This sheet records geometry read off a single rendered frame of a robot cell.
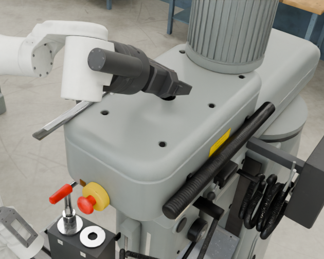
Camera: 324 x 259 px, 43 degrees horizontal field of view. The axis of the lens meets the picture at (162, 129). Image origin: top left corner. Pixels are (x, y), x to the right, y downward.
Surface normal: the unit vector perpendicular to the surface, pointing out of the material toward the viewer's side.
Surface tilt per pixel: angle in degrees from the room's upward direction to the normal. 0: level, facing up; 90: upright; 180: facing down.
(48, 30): 55
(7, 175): 0
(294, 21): 90
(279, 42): 0
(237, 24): 90
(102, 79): 72
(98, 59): 60
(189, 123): 0
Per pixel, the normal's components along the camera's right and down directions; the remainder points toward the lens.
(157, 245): -0.15, 0.63
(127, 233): -0.59, 0.48
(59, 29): -0.31, 0.02
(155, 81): 0.74, 0.47
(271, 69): 0.07, -0.77
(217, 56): -0.38, 0.57
